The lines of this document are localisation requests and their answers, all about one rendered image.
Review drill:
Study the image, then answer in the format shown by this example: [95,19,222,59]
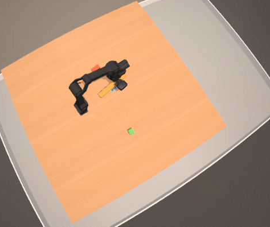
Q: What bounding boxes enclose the orange rectangular block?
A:
[91,65,100,71]

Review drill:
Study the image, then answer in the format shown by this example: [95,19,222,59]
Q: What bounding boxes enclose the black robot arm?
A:
[69,59,130,116]

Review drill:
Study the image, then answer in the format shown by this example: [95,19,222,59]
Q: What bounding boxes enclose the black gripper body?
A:
[109,73,128,90]

